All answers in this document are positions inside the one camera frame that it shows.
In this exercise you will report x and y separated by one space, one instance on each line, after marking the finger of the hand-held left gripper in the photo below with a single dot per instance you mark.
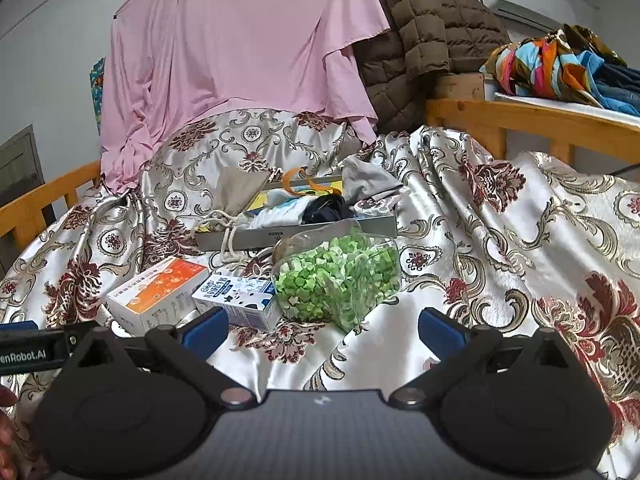
80 335
17 325

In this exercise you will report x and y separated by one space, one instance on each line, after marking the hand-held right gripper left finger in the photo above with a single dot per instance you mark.
206 332

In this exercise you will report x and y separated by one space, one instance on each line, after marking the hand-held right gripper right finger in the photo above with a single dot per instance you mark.
441 334

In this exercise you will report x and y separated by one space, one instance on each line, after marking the cartoon print storage box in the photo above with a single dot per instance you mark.
260 240

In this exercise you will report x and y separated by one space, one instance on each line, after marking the white towel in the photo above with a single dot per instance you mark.
280 212

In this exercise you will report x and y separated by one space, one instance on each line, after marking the dark navy cloth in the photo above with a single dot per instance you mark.
327 210

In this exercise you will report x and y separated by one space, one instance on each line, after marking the grey face mask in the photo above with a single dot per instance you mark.
372 177

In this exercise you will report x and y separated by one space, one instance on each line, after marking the person's left hand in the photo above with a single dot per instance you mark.
7 430

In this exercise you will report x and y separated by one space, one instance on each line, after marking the blue and white carton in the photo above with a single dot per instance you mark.
235 295

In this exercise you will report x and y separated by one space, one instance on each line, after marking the white and orange box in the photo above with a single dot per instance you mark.
150 295

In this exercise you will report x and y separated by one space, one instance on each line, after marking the bag of green bits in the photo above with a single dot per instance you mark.
335 280

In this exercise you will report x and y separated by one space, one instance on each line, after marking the light wooden board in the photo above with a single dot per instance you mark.
462 86

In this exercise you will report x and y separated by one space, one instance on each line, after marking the white shelf board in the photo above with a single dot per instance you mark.
575 107

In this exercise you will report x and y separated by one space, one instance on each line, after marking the colourful patterned scarf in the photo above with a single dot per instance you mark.
540 65

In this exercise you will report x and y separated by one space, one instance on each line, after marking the pink shirt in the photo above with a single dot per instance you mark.
240 35

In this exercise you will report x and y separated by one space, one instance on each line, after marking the blue denim clothes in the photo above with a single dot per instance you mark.
620 90

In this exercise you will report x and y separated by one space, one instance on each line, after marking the brown quilted jacket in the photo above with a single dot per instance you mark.
425 25

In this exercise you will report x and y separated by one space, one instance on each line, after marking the grey wall panel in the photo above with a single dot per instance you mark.
20 170

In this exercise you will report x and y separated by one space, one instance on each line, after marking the wooden bed frame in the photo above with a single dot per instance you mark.
500 120

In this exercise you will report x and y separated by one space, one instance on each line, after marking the wall poster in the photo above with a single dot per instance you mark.
97 95

